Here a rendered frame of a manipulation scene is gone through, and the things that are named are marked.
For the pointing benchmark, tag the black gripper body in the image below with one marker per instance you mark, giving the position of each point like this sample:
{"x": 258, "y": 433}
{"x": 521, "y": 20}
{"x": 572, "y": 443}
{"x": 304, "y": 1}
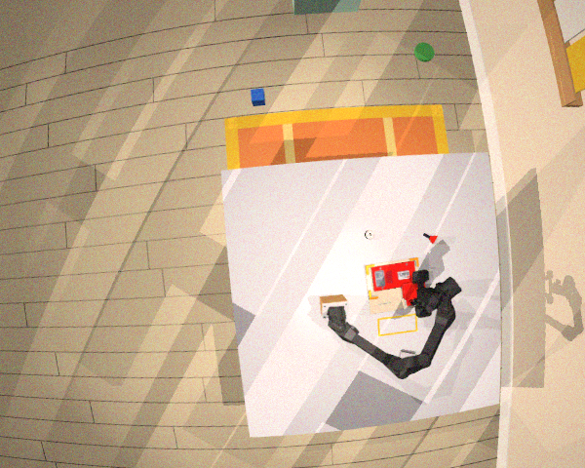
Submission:
{"x": 419, "y": 277}

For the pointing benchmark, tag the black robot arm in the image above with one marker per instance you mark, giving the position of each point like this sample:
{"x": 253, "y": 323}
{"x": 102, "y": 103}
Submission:
{"x": 439, "y": 300}

